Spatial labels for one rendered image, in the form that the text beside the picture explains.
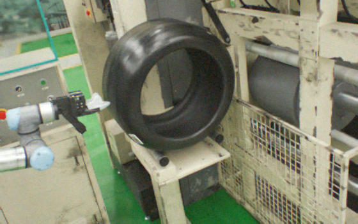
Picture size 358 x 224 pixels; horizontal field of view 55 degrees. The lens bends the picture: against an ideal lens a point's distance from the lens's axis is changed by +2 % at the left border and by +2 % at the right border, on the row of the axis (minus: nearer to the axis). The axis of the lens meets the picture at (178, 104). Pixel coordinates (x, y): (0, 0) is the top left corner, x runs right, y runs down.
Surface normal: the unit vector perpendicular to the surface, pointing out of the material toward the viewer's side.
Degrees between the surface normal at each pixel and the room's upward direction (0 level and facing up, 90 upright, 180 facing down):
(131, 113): 90
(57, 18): 90
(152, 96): 90
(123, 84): 71
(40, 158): 90
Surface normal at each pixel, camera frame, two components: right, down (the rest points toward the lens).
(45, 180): 0.44, 0.33
